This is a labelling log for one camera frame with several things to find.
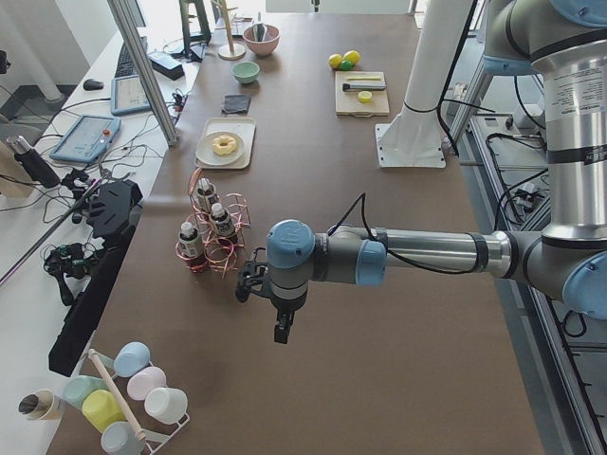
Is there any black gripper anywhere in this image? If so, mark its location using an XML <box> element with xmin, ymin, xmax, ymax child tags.
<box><xmin>270</xmin><ymin>296</ymin><xmax>304</xmax><ymax>343</ymax></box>

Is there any tea bottle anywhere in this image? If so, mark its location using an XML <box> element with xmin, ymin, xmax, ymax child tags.
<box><xmin>195</xmin><ymin>177</ymin><xmax>220</xmax><ymax>214</ymax></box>
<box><xmin>177</xmin><ymin>222</ymin><xmax>207</xmax><ymax>272</ymax></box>
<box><xmin>211</xmin><ymin>202</ymin><xmax>235</xmax><ymax>238</ymax></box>

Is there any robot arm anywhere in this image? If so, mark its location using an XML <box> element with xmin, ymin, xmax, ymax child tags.
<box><xmin>260</xmin><ymin>1</ymin><xmax>606</xmax><ymax>343</ymax></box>

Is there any cream rabbit tray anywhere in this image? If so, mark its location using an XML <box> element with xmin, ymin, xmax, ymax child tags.
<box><xmin>194</xmin><ymin>118</ymin><xmax>256</xmax><ymax>170</ymax></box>

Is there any white cup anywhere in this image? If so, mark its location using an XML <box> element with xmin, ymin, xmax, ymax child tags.
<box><xmin>144</xmin><ymin>387</ymin><xmax>188</xmax><ymax>425</ymax></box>

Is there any pink cup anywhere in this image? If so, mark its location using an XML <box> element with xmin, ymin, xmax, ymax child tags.
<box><xmin>127</xmin><ymin>366</ymin><xmax>167</xmax><ymax>401</ymax></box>

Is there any cream round plate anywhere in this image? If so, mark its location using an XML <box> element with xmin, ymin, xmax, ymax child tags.
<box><xmin>195</xmin><ymin>132</ymin><xmax>244</xmax><ymax>166</ymax></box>

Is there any yellow glazed donut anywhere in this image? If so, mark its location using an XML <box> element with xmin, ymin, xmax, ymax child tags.
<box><xmin>212</xmin><ymin>135</ymin><xmax>238</xmax><ymax>156</ymax></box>

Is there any grey blue cup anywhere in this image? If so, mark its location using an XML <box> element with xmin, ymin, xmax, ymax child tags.
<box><xmin>101</xmin><ymin>421</ymin><xmax>145</xmax><ymax>455</ymax></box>

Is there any yellow cup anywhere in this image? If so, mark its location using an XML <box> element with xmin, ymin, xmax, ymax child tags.
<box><xmin>82</xmin><ymin>390</ymin><xmax>126</xmax><ymax>433</ymax></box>

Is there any mint green cup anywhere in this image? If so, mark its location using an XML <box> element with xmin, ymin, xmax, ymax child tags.
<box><xmin>63</xmin><ymin>375</ymin><xmax>107</xmax><ymax>410</ymax></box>

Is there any dark grey folded cloth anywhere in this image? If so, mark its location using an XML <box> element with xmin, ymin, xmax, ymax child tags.
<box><xmin>222</xmin><ymin>94</ymin><xmax>251</xmax><ymax>114</ymax></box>

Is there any half lemon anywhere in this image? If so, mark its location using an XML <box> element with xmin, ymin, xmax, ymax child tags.
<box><xmin>357</xmin><ymin>90</ymin><xmax>373</xmax><ymax>103</ymax></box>

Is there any wooden cutting board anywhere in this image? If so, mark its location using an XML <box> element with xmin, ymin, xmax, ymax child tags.
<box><xmin>335</xmin><ymin>71</ymin><xmax>390</xmax><ymax>117</ymax></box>

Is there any paper cup with metal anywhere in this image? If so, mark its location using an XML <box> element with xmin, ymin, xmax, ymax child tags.
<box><xmin>18</xmin><ymin>390</ymin><xmax>64</xmax><ymax>421</ymax></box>

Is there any steel muddler black tip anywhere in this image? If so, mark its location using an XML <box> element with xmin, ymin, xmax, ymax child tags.
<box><xmin>341</xmin><ymin>82</ymin><xmax>386</xmax><ymax>92</ymax></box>

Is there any yellow plastic knife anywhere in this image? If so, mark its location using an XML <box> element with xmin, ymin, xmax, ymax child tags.
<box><xmin>346</xmin><ymin>75</ymin><xmax>382</xmax><ymax>81</ymax></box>

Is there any green bowl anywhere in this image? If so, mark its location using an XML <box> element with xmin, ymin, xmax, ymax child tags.
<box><xmin>231</xmin><ymin>62</ymin><xmax>260</xmax><ymax>84</ymax></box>

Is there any near teach pendant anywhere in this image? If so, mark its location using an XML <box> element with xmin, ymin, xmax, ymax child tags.
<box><xmin>49</xmin><ymin>115</ymin><xmax>121</xmax><ymax>164</ymax></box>

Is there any teach pendant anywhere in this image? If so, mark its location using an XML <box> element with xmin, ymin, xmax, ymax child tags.
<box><xmin>110</xmin><ymin>75</ymin><xmax>151</xmax><ymax>117</ymax></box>
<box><xmin>49</xmin><ymin>115</ymin><xmax>121</xmax><ymax>164</ymax></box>

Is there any lemon near board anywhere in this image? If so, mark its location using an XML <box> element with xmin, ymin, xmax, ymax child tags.
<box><xmin>328</xmin><ymin>54</ymin><xmax>343</xmax><ymax>69</ymax></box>

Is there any far teach pendant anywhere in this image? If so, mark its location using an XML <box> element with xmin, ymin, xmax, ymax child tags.
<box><xmin>110</xmin><ymin>75</ymin><xmax>151</xmax><ymax>117</ymax></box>

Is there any far yellow lemon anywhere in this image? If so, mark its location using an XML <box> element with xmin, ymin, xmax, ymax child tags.
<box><xmin>343</xmin><ymin>50</ymin><xmax>360</xmax><ymax>65</ymax></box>

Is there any pink bowl with ice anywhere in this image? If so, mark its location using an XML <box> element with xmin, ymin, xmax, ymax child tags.
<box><xmin>243</xmin><ymin>25</ymin><xmax>281</xmax><ymax>57</ymax></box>

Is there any metal ice scoop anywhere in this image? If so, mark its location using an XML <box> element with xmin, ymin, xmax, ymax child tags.
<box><xmin>252</xmin><ymin>12</ymin><xmax>267</xmax><ymax>43</ymax></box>

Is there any black keyboard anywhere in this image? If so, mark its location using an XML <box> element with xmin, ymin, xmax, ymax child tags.
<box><xmin>114</xmin><ymin>44</ymin><xmax>138</xmax><ymax>79</ymax></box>

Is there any black computer mouse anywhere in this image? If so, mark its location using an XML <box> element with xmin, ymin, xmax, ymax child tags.
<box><xmin>83</xmin><ymin>79</ymin><xmax>104</xmax><ymax>91</ymax></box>

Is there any black thermos bottle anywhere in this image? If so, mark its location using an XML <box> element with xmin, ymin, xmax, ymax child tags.
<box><xmin>6</xmin><ymin>136</ymin><xmax>61</xmax><ymax>189</ymax></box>

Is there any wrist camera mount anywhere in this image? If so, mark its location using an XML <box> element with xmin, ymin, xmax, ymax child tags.
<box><xmin>234</xmin><ymin>247</ymin><xmax>270</xmax><ymax>303</ymax></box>

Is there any copper wire bottle rack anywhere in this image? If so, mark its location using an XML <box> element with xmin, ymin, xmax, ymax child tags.
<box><xmin>175</xmin><ymin>168</ymin><xmax>250</xmax><ymax>276</ymax></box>

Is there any white wire cup rack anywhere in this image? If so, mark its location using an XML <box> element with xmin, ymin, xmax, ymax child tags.
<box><xmin>87</xmin><ymin>353</ymin><xmax>191</xmax><ymax>454</ymax></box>

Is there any wooden rack handle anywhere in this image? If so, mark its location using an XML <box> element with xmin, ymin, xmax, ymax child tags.
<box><xmin>87</xmin><ymin>349</ymin><xmax>146</xmax><ymax>441</ymax></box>

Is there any black angled bracket device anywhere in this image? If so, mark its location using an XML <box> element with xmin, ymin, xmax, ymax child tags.
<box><xmin>45</xmin><ymin>179</ymin><xmax>142</xmax><ymax>377</ymax></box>

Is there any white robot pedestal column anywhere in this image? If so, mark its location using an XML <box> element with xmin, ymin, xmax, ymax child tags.
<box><xmin>376</xmin><ymin>0</ymin><xmax>476</xmax><ymax>168</ymax></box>

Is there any aluminium frame post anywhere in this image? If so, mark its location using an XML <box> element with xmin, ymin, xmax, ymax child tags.
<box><xmin>107</xmin><ymin>0</ymin><xmax>178</xmax><ymax>147</ymax></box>

